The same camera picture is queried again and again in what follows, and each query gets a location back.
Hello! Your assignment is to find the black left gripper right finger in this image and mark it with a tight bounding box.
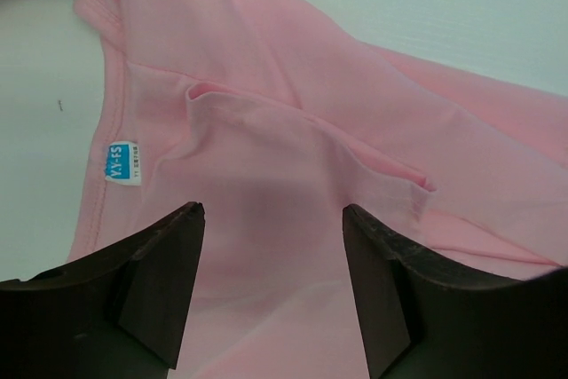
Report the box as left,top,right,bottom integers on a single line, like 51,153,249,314
343,204,567,379

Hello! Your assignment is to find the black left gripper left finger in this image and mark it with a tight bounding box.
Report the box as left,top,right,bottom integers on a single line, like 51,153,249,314
1,202,205,379

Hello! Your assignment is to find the pink t shirt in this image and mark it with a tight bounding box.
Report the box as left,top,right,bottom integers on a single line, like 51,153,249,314
70,0,567,378

